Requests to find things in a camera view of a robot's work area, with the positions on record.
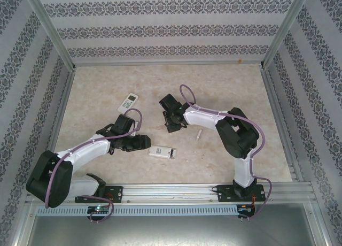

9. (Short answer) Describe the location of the white air conditioner remote control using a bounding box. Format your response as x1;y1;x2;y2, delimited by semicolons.
117;93;140;114
148;146;177;159

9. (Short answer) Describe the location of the left controller circuit board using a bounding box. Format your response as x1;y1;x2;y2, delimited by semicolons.
87;205;111;215

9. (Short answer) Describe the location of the controller circuit board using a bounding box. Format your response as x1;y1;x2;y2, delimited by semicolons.
237;204;256;216
87;205;111;215

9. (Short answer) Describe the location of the grey metal sheet panel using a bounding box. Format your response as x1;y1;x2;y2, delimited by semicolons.
15;203;329;246

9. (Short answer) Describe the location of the right controller circuit board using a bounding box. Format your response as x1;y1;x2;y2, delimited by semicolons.
237;204;256;216

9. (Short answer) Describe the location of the aluminium back frame rail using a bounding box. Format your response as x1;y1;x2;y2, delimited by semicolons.
72;61;265;68

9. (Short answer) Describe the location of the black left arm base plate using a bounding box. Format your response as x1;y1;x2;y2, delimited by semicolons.
74;186;123;204

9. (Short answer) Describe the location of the aluminium mounting rail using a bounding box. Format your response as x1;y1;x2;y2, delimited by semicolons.
25;183;317;204

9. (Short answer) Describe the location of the grey slotted cable duct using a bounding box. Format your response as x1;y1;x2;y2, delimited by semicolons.
36;205;238;217

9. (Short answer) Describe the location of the aluminium side frame rail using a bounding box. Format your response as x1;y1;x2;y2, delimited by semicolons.
260;68;305;182
36;68;77;185

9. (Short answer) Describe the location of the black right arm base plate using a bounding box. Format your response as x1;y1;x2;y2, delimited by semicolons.
216;183;267;203

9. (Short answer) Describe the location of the aluminium frame post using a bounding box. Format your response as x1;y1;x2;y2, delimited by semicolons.
261;0;314;70
20;0;77;70

